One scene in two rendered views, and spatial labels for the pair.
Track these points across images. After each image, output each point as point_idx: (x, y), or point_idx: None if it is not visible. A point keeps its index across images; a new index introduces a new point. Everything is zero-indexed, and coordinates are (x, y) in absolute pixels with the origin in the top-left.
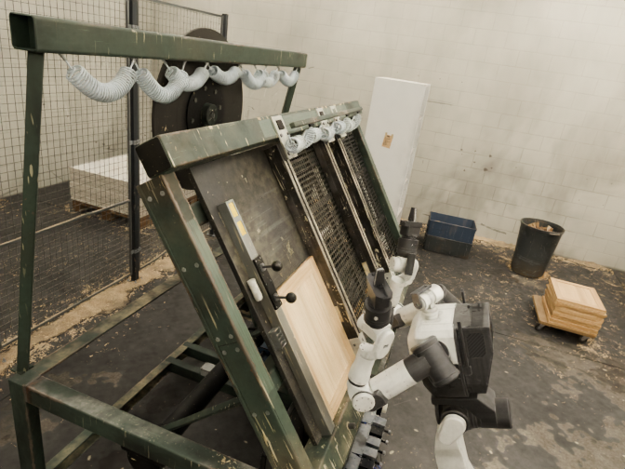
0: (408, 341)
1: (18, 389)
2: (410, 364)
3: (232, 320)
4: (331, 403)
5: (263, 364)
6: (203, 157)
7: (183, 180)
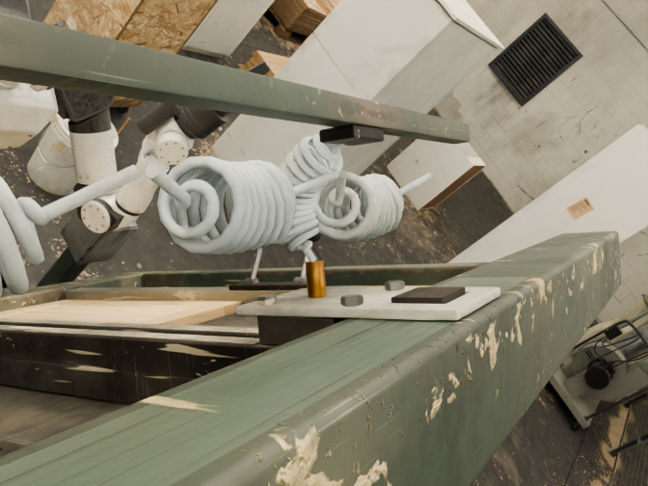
0: (40, 130)
1: None
2: (110, 120)
3: (340, 266)
4: (49, 305)
5: (266, 270)
6: (545, 240)
7: None
